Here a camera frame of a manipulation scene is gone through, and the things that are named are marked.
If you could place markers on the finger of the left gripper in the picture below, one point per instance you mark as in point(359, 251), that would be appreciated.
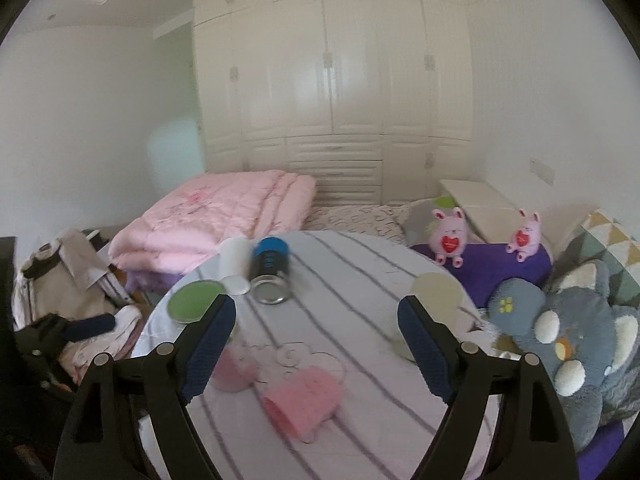
point(87, 328)

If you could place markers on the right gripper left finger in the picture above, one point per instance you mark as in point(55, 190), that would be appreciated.
point(101, 438)

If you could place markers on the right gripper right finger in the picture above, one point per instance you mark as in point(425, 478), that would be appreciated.
point(531, 439)

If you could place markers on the beige cup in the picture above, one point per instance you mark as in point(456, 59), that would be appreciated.
point(443, 298)

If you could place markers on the pink paper cup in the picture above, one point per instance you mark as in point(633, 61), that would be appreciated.
point(298, 405)

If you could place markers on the white paper cup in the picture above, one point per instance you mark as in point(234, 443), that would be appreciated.
point(234, 265)

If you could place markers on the grey blue plush toy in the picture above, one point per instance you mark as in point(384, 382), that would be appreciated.
point(584, 343)

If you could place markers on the folded pink quilt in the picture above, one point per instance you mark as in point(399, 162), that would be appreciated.
point(188, 225)

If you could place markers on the purple pillow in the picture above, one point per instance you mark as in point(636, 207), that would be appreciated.
point(485, 266)

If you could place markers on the blue and black metal can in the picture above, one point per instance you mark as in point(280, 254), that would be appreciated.
point(270, 271)

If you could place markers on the striped grey table cloth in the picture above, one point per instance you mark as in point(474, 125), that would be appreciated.
point(341, 317)

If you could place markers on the right pink plush bunny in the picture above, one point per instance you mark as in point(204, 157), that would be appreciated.
point(525, 241)

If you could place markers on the pink plush bunny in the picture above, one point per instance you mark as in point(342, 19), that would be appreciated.
point(525, 241)
point(448, 240)

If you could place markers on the triangle pattern cushion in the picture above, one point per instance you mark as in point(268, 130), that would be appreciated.
point(601, 237)

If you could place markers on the left pink plush bunny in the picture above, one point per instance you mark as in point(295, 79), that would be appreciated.
point(448, 240)

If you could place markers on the white headboard box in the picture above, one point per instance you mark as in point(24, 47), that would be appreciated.
point(489, 213)

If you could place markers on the grey cushion with green spot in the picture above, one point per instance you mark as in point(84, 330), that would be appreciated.
point(419, 222)

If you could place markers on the heart pattern bed sheet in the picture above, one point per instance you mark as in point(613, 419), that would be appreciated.
point(376, 220)

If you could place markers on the white wardrobe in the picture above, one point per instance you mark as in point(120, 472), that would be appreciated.
point(372, 98)

